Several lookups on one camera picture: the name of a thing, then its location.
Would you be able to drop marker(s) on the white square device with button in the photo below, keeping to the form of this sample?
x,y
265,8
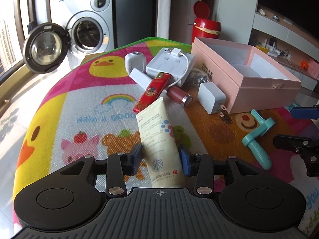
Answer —
x,y
135,60

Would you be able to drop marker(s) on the white wall charger plug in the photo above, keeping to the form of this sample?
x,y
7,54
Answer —
x,y
211,98

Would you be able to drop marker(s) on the pink cardboard box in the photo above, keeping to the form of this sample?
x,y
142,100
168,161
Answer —
x,y
249,78

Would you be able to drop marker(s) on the white tv cabinet shelf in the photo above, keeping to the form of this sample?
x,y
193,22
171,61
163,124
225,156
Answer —
x,y
296,43

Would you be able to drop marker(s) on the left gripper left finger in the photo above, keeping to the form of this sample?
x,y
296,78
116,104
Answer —
x,y
120,165

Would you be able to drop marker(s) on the silver washing machine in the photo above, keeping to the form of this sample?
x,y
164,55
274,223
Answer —
x,y
90,25

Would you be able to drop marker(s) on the white power adapter block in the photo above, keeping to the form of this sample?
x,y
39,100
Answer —
x,y
140,78

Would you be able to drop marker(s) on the white cable box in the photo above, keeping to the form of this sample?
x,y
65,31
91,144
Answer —
x,y
173,61

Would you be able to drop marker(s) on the colourful cartoon play mat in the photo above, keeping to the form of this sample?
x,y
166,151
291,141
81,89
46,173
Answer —
x,y
89,111

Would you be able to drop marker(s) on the cream lotion tube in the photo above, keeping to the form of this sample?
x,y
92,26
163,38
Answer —
x,y
159,148

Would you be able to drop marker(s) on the teal plastic hook tool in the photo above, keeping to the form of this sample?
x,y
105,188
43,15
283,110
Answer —
x,y
250,140

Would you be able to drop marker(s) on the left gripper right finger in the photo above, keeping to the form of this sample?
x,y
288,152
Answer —
x,y
202,167

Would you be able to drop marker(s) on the small orange pumpkin figure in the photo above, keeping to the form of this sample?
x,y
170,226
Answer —
x,y
304,65

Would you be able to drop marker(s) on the washing machine round door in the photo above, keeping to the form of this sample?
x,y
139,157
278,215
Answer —
x,y
46,48

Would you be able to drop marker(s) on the red patterned lighter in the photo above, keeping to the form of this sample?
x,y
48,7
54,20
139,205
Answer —
x,y
158,84

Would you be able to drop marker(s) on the yellow object on shelf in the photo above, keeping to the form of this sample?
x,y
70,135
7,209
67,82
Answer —
x,y
263,49

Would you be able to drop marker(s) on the dark red lipstick tube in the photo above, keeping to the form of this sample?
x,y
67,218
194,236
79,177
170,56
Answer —
x,y
179,96

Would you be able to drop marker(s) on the clear plastic bag of parts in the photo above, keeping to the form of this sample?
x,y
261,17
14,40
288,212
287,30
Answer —
x,y
196,78

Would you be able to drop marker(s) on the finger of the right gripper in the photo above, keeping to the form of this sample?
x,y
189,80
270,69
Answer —
x,y
305,112
307,148

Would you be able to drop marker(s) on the black television screen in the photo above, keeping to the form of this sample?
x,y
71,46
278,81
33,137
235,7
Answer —
x,y
302,12

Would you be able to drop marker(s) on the red trash can with lid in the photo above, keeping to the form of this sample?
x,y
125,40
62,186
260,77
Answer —
x,y
203,26

